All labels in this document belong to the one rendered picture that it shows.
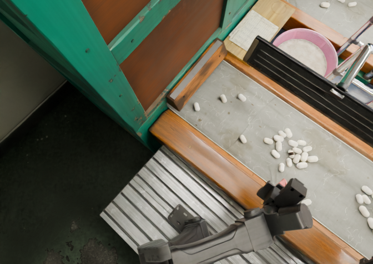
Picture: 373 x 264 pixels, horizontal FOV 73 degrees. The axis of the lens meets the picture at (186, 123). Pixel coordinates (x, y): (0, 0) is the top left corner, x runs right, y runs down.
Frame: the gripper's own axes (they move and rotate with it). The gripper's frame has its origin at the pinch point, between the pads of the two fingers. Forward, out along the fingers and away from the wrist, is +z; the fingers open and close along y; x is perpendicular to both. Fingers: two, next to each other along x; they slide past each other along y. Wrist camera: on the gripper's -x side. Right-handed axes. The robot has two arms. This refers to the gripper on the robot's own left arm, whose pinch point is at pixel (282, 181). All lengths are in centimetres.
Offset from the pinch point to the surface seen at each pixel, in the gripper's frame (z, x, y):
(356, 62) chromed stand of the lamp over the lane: 4.6, -38.0, 8.0
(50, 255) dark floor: -25, 132, 65
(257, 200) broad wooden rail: -0.6, 12.8, 1.0
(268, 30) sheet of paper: 42, -26, 36
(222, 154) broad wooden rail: 3.8, 9.4, 20.0
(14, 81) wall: 1, 57, 134
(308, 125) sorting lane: 27.9, -8.0, 0.7
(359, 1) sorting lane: 75, -48, 13
